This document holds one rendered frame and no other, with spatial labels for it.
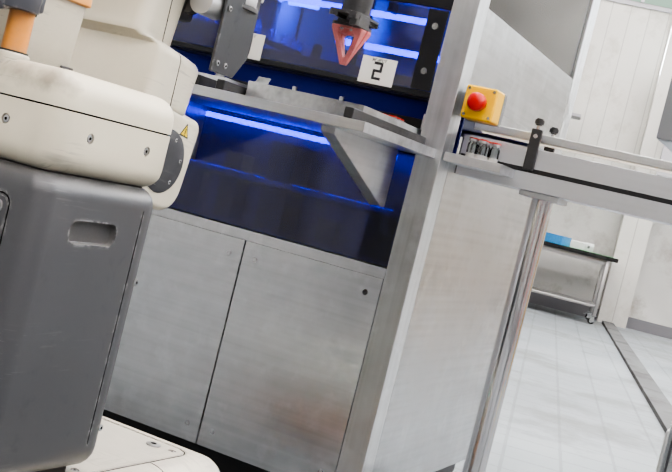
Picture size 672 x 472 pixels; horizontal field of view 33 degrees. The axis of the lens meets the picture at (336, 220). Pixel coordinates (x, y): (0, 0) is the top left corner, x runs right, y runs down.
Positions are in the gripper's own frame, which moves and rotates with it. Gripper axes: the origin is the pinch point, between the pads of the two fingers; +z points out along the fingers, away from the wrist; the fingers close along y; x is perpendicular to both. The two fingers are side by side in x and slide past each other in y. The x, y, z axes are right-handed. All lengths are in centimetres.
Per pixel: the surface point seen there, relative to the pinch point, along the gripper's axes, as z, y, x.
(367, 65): -3.0, 31.0, 9.3
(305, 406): 74, 30, 3
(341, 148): 16.6, 3.0, -2.8
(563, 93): -15, 117, -12
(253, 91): 9.8, -1.0, 17.4
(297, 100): 9.6, -0.8, 7.4
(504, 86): -8, 62, -13
